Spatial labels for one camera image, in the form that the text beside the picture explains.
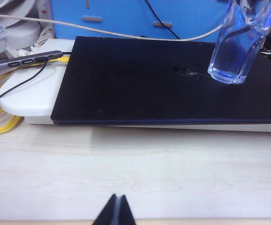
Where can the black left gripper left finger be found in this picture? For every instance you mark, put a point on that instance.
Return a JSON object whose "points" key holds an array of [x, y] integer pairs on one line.
{"points": [[107, 213]]}

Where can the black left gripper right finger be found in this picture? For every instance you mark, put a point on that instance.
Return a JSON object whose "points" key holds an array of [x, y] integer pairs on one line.
{"points": [[127, 214]]}

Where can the clear mineral water bottle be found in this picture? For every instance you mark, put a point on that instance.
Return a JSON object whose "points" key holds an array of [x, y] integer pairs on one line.
{"points": [[229, 58]]}

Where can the black closed laptop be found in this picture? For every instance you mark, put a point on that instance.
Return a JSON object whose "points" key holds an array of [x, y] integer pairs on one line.
{"points": [[137, 93]]}

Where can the white desk riser stand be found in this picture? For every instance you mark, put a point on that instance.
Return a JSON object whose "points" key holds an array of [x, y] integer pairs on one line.
{"points": [[32, 98]]}

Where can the grey USB hub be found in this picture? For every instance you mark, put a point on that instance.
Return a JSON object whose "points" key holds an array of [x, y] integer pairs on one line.
{"points": [[20, 61]]}

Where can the crumpled white tissue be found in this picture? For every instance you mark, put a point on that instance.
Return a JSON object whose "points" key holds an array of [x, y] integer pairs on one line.
{"points": [[30, 50]]}

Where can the blue wooden desk organizer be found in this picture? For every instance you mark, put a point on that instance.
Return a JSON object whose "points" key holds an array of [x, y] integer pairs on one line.
{"points": [[126, 14]]}

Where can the white desk fan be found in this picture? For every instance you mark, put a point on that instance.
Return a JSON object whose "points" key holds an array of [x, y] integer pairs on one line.
{"points": [[20, 32]]}

